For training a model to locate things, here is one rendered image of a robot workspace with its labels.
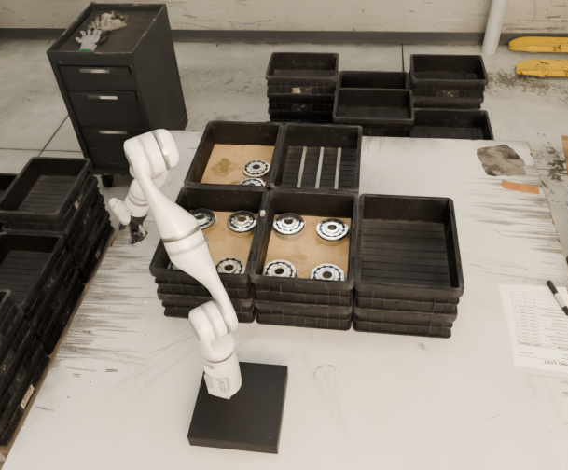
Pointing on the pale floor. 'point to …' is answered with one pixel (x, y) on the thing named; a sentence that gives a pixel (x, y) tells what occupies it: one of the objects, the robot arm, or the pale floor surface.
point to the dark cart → (119, 83)
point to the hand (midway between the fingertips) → (127, 233)
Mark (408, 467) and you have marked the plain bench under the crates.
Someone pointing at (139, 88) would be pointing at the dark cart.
